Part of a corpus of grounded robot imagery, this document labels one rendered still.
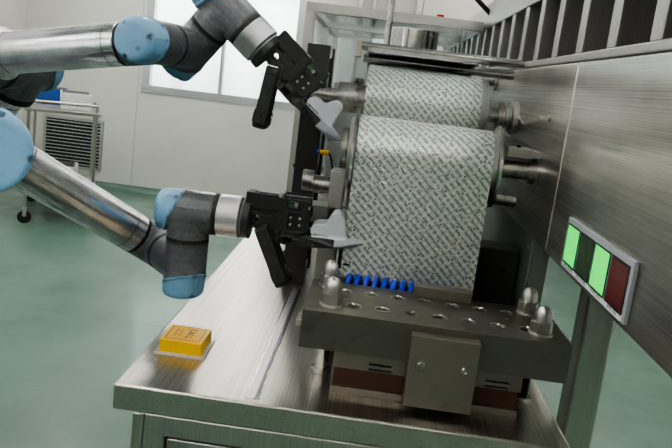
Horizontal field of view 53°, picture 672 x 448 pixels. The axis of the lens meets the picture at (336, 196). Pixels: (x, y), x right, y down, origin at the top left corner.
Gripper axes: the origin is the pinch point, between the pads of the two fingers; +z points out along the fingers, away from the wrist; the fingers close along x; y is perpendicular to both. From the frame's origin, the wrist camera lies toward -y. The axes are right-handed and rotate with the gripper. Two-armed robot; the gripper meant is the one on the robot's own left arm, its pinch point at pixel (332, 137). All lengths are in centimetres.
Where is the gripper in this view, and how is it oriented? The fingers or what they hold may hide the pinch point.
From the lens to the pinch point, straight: 124.3
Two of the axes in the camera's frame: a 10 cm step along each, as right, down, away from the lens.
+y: 7.2, -6.7, -1.6
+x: 0.6, -1.6, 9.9
